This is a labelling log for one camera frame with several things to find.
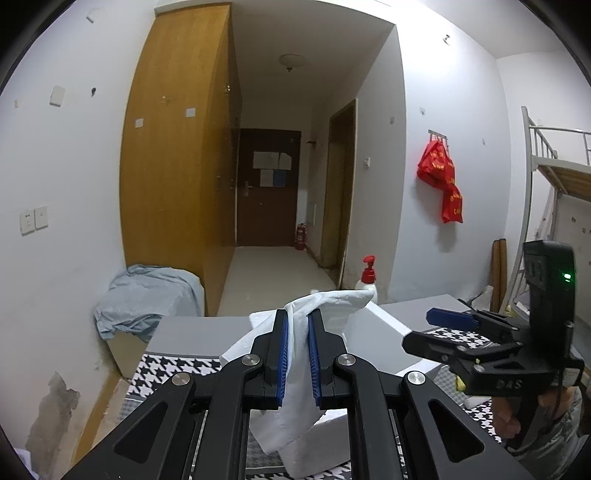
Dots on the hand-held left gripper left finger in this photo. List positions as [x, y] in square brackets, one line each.
[282, 355]

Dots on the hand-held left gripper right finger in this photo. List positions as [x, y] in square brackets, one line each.
[315, 355]

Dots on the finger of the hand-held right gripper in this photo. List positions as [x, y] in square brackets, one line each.
[429, 344]
[450, 318]

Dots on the white paper towel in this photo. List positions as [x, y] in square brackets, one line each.
[298, 369]

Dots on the yellow rubber glove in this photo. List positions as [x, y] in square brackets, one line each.
[460, 383]

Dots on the white foam box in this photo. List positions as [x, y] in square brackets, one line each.
[374, 341]

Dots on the person's right forearm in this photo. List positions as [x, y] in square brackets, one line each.
[554, 438]

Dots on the person's right hand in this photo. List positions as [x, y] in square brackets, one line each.
[503, 415]

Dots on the white plastic bag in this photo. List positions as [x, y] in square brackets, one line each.
[485, 299]

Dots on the leaning wooden boards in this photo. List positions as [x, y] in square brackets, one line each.
[498, 277]

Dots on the red pump white bottle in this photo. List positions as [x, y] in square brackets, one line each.
[367, 286]

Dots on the black white houndstooth table mat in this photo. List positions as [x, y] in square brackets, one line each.
[175, 369]

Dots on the red plastic bag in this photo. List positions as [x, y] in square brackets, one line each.
[434, 164]
[452, 205]

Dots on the red fire extinguisher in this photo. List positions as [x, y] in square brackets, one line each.
[301, 237]

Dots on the grey metal bunk bed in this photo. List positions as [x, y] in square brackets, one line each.
[565, 177]

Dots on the dark brown entrance door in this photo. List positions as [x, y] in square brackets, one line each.
[268, 212]

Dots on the light blue crumpled cloth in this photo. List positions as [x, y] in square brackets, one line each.
[147, 295]

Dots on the white and blue notice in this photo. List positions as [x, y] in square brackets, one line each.
[272, 178]

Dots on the small white paper notice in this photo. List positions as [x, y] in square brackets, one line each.
[285, 160]

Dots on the large white paper notice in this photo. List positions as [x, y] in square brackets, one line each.
[266, 160]

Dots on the wooden wardrobe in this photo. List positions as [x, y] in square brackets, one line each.
[171, 184]

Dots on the loose white paper sheets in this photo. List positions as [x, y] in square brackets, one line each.
[25, 461]

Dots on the round ceiling lamp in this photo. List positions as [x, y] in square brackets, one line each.
[292, 61]

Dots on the wooden side door frame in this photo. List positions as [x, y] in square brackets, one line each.
[348, 194]

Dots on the metal wall hook rack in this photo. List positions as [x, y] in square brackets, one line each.
[437, 134]

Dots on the white wall switch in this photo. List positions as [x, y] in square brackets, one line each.
[41, 217]

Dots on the white wall socket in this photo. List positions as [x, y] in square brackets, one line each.
[27, 223]

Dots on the white blank wall plate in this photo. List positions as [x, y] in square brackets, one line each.
[57, 96]

